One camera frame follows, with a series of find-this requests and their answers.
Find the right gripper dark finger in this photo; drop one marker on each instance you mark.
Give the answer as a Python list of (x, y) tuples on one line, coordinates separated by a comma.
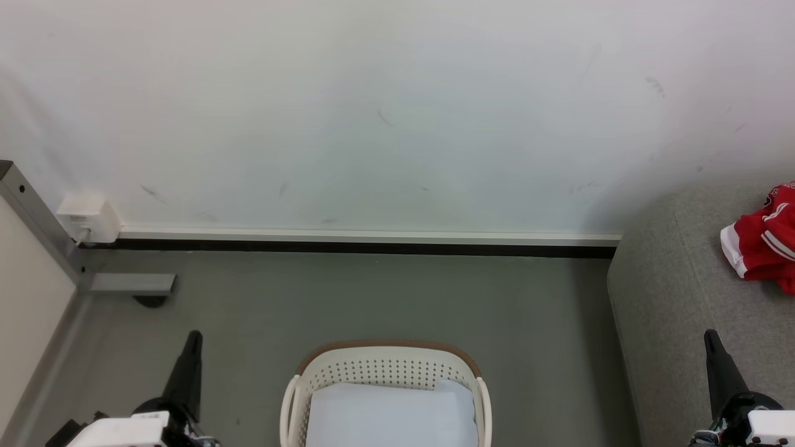
[(720, 379)]

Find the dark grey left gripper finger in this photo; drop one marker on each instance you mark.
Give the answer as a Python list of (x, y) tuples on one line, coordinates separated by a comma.
[(186, 385)]

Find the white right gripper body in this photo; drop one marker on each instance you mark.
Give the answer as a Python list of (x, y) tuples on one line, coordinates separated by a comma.
[(767, 428)]

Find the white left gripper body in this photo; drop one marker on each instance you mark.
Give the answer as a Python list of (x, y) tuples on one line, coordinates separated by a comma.
[(118, 431)]

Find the red clothing with white stripes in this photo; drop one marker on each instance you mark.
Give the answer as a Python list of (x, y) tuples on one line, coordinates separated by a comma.
[(764, 248)]

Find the white perforated laundry basket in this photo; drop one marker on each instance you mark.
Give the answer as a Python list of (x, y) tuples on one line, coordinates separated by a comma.
[(385, 366)]

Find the grey fabric sofa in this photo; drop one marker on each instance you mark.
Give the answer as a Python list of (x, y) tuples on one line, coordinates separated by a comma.
[(671, 310)]

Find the black round foot pad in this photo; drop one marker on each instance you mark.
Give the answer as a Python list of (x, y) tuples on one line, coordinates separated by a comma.
[(151, 301)]

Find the white partition panel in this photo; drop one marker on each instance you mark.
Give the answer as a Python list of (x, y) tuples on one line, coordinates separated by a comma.
[(25, 298)]

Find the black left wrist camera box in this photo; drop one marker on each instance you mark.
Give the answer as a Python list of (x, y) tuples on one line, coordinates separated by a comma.
[(62, 436)]

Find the white wall socket box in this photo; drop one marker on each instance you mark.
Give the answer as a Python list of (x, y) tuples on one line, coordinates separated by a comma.
[(90, 217)]

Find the grey metal frame post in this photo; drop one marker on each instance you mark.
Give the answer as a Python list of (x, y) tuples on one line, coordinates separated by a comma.
[(37, 214)]

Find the white wall baseboard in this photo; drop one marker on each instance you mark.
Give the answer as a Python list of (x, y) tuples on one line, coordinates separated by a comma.
[(372, 236)]

